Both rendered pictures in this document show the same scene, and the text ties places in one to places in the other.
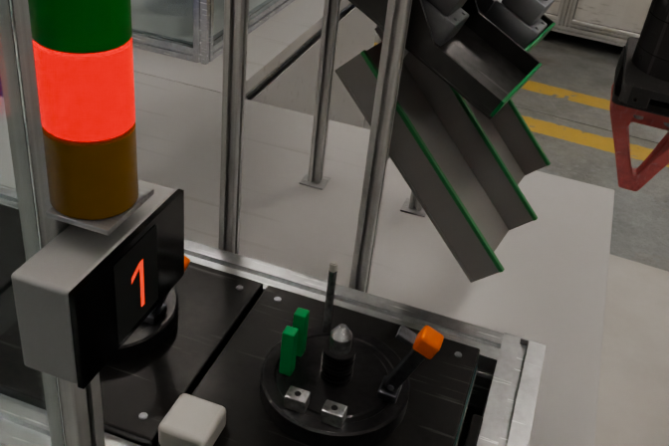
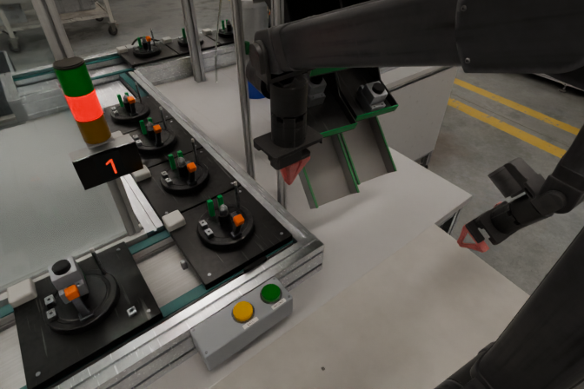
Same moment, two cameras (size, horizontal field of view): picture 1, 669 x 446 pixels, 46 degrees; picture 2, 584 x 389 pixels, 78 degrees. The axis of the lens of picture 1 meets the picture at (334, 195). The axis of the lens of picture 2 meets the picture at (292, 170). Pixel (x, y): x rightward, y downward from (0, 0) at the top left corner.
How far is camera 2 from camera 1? 0.57 m
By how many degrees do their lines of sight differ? 31
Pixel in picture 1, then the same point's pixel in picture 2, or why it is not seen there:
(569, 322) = (379, 244)
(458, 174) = (329, 163)
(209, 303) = (217, 185)
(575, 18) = not seen: outside the picture
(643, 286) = (436, 243)
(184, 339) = (199, 194)
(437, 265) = (343, 201)
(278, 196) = not seen: hidden behind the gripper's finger
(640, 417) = (370, 293)
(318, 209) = not seen: hidden behind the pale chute
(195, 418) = (172, 218)
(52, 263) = (78, 153)
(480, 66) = (325, 119)
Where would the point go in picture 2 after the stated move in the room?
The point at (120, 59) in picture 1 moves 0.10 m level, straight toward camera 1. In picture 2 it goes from (82, 100) to (33, 128)
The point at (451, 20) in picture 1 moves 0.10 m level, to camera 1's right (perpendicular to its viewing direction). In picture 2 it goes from (310, 97) to (347, 109)
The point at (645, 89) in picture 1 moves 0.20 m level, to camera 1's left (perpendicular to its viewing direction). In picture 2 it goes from (256, 143) to (176, 107)
